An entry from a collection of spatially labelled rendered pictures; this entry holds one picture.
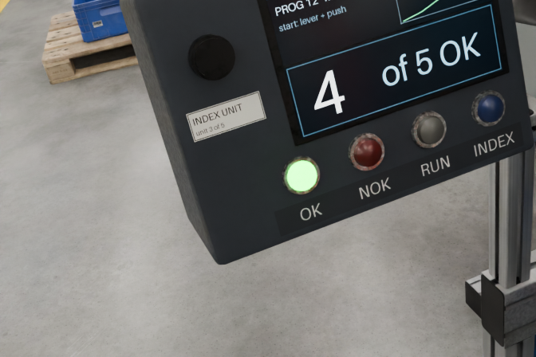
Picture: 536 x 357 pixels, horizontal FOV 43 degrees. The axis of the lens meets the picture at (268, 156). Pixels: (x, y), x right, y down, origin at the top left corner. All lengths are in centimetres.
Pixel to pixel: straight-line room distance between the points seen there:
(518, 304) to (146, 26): 50
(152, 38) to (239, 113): 7
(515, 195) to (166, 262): 170
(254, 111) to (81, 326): 175
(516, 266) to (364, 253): 141
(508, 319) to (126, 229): 186
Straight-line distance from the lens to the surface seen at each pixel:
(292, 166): 46
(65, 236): 255
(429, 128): 49
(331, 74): 46
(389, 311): 193
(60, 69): 384
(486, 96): 51
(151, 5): 43
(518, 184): 67
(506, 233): 69
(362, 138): 47
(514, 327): 78
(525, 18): 108
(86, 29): 387
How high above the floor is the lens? 137
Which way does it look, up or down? 31 degrees down
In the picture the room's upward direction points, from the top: 11 degrees counter-clockwise
